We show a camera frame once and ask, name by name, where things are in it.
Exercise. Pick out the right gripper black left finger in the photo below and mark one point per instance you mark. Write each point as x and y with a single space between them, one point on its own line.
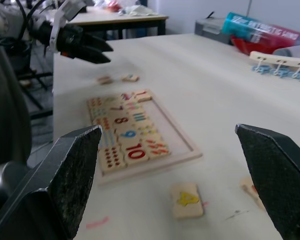
52 187

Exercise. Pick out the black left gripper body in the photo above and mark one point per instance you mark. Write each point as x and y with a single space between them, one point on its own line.
70 40

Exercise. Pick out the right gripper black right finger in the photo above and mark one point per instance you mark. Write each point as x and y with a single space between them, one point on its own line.
280 180

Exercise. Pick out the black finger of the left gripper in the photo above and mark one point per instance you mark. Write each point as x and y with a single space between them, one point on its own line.
92 56
98 42

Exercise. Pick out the wooden number 2 tile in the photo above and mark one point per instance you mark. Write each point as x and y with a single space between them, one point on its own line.
105 80

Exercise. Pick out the wooden number 1 tile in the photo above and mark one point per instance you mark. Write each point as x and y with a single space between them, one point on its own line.
142 96

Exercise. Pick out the wooden number 5 tile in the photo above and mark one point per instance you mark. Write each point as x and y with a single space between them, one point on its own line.
248 188

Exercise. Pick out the wooden number 3 tile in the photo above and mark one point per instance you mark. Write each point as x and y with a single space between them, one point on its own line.
130 78

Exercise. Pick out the wooden number 7 tile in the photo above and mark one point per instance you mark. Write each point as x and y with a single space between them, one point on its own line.
117 108

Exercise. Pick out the wooden number 8 tile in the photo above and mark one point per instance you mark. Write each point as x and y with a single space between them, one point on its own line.
121 120

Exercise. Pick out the wooden number 9 tile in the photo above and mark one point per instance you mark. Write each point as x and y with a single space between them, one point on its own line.
128 134

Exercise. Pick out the wooden number 10 tile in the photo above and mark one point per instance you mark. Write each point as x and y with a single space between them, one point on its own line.
136 151

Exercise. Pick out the wooden number 4 tile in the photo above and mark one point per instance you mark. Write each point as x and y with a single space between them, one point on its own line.
187 200

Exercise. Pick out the wooden number puzzle board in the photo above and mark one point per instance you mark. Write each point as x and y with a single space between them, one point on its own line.
172 130

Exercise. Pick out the beige background table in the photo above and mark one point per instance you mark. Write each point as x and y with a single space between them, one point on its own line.
115 18

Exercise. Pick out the six red items picture tile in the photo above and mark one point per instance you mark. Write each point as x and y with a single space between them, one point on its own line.
96 102

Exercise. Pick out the crumpled white bag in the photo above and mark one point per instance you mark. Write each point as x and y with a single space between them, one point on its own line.
136 10

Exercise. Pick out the red car picture tile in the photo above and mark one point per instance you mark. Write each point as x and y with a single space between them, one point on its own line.
127 96

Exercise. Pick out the seven blue items picture tile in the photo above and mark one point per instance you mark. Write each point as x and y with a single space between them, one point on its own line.
99 112

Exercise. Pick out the ice pops picture tile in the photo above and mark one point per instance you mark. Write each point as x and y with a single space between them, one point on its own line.
133 106

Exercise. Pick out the ten dark dots picture tile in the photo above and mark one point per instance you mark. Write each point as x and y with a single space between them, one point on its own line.
112 160

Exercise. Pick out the black metal floor stand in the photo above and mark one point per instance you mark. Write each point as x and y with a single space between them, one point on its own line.
37 97

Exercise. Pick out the eight red items picture tile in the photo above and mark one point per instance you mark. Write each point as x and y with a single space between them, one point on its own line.
103 123

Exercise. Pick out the nine blue stripes picture tile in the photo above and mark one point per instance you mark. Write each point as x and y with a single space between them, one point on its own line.
108 138

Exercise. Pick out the blue bars picture tile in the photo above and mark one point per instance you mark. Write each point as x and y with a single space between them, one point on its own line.
140 117

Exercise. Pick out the grey robot torso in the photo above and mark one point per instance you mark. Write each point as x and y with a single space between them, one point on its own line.
5 100

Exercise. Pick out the four fruits picture tile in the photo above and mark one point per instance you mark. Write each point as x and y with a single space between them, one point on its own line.
150 131

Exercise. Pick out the grey plastic tool box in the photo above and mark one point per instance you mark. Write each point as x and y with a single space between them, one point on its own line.
207 28

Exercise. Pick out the five carrots picture tile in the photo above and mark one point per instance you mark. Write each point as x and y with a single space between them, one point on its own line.
158 147

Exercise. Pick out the cream hanger with blue clips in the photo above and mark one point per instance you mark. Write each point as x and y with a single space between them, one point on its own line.
277 58

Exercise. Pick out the red plastic bowl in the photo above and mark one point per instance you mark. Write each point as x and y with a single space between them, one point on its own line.
242 46

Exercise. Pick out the blue Antarctic Wind package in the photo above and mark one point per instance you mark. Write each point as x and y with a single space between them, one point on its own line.
262 30

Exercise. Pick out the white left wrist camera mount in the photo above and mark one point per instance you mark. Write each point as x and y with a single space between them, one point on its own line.
55 27

